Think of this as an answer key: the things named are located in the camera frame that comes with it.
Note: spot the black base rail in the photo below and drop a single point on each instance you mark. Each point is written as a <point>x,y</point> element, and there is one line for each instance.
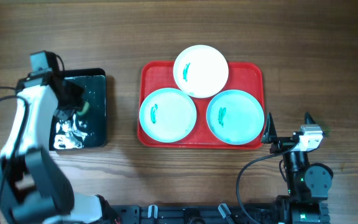
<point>224,214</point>

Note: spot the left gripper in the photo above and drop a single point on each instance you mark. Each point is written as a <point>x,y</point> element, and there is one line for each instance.
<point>79,95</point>

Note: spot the black water tray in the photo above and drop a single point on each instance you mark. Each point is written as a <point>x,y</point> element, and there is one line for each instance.
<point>89,129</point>

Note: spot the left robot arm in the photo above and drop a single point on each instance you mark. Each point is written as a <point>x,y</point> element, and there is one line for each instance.
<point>33,189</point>

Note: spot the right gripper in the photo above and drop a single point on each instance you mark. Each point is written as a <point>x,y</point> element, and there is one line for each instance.
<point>281,143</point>

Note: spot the white plate top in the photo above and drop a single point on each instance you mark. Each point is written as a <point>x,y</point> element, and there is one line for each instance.
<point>200,71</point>

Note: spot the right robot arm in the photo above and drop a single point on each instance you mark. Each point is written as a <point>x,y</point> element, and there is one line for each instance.
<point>308,184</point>

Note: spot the light blue plate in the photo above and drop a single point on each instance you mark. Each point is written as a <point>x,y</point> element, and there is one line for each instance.
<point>167,115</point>
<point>235,117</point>

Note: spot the green yellow sponge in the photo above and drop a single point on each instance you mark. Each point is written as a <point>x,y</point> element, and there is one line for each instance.
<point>84,109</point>

